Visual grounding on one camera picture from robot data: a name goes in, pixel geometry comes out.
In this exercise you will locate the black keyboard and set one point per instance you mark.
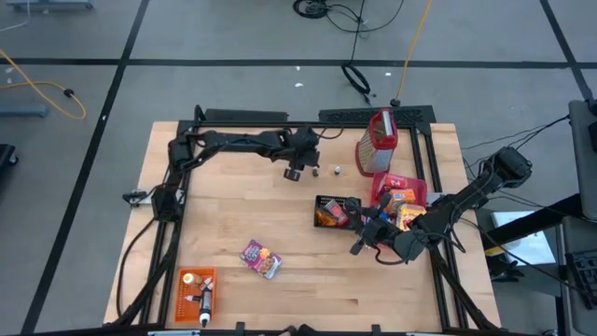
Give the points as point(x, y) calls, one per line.
point(583, 280)

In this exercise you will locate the pink translucent plastic bin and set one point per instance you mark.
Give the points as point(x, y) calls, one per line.
point(421, 186)

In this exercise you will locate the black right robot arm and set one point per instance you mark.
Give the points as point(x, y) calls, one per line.
point(466, 198)

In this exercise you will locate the blue-grey floor bar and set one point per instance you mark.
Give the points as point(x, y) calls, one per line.
point(23, 111)

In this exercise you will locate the yellow Corn Pops cereal box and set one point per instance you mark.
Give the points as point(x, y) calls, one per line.
point(410, 217)

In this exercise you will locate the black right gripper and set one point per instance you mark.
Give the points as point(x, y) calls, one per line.
point(378, 231)

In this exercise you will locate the small black dropper bottle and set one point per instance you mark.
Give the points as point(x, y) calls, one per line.
point(337, 170)

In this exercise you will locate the red Froot Loops cereal box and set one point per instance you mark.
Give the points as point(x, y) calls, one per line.
point(392, 181)

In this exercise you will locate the purple Raisin Bran cereal box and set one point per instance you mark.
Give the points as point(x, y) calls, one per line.
point(261, 259)

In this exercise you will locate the black aluminium table frame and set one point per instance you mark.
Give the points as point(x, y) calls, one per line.
point(242, 124)

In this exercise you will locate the black caster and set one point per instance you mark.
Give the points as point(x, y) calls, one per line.
point(7, 156)

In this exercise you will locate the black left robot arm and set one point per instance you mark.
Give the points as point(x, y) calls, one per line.
point(233, 140)

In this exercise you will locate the black plastic basket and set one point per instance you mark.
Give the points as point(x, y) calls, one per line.
point(319, 200)

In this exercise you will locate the white panel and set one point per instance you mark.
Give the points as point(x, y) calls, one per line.
point(527, 247)

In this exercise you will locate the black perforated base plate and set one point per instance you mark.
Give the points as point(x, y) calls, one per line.
point(345, 115)

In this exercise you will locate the orange taco mix packet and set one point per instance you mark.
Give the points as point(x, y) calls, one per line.
point(323, 218)

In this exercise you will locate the small red-labelled dropper bottle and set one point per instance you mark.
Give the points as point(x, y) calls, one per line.
point(193, 298)

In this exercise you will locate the red snack packet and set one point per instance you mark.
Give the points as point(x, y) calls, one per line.
point(337, 212)

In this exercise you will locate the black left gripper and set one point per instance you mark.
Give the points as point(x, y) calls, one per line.
point(302, 147)

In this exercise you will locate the grey cabinet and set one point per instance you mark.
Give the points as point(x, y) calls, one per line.
point(583, 163)

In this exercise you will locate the orange cereal box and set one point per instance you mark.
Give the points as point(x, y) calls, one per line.
point(401, 196)

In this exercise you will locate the orange plastic basket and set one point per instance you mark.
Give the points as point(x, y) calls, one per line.
point(186, 312)

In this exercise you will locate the grey floor rail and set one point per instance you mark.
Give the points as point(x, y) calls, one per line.
point(51, 5)

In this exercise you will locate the black beam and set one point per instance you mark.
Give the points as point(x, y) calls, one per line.
point(559, 207)

